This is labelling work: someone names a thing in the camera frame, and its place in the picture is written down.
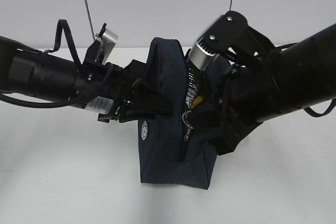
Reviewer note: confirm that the dark blue lunch bag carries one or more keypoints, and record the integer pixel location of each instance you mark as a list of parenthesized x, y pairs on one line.
[(167, 153)]

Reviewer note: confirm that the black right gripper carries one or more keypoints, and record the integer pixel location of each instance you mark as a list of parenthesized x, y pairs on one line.
[(249, 98)]

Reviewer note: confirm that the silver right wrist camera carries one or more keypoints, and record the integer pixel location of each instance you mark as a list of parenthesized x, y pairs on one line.
[(215, 40)]

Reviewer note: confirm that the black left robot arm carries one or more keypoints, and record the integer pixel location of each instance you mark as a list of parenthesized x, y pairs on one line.
[(37, 79)]

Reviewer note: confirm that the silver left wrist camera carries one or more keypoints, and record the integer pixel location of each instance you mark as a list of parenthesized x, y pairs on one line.
[(108, 41)]

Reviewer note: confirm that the yellow toy fruit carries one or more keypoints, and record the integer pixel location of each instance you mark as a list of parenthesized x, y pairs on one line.
[(196, 101)]

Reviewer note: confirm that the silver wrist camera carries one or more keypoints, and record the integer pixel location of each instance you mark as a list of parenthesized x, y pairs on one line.
[(215, 40), (108, 41)]

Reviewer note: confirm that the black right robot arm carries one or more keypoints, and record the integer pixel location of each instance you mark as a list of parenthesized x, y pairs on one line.
[(288, 78)]

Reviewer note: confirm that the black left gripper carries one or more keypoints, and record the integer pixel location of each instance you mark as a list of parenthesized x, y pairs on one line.
[(123, 94)]

